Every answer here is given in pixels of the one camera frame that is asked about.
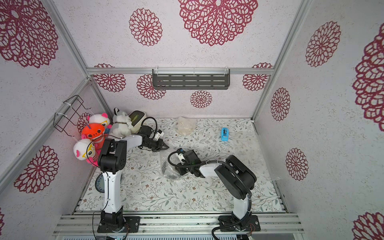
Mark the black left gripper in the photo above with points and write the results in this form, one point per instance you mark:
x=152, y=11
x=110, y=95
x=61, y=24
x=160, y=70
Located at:
x=160, y=144

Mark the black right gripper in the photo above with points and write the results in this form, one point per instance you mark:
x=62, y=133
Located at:
x=182, y=168

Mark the clear bubble wrap sheet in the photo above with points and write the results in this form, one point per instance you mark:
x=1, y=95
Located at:
x=186, y=125
x=171, y=171

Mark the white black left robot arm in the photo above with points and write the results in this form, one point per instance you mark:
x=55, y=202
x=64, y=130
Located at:
x=112, y=160

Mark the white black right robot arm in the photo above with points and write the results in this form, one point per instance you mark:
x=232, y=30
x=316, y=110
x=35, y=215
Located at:
x=238, y=179

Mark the grey white husky plush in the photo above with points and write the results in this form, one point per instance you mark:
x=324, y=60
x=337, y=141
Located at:
x=122, y=124

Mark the floral table mat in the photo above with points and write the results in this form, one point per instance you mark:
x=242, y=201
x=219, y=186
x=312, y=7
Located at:
x=149, y=183

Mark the blue tape dispenser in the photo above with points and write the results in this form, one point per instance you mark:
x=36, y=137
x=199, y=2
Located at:
x=224, y=134

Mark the white pink plush toy top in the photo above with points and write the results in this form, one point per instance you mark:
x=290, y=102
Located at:
x=101, y=119

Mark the orange red plush toy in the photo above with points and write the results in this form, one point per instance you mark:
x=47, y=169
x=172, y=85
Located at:
x=93, y=131

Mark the blue patterned green plate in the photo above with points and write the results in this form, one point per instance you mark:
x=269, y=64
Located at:
x=99, y=183

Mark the white plush with yellow glasses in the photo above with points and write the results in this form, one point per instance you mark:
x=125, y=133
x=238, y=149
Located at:
x=87, y=150

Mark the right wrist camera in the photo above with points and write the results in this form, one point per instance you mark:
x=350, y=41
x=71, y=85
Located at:
x=188, y=157

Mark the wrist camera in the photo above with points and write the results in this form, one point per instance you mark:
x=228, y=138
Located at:
x=188, y=157
x=149, y=132

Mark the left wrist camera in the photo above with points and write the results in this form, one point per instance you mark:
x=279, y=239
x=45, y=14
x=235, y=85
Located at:
x=149, y=132

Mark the grey wall shelf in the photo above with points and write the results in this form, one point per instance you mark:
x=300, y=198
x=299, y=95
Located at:
x=191, y=80

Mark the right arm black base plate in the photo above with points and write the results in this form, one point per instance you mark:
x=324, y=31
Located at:
x=250, y=223

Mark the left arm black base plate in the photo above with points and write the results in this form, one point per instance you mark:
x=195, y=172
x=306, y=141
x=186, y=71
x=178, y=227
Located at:
x=117, y=223

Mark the black wire basket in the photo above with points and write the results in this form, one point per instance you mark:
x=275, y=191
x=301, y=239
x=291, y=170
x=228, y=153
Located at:
x=73, y=118

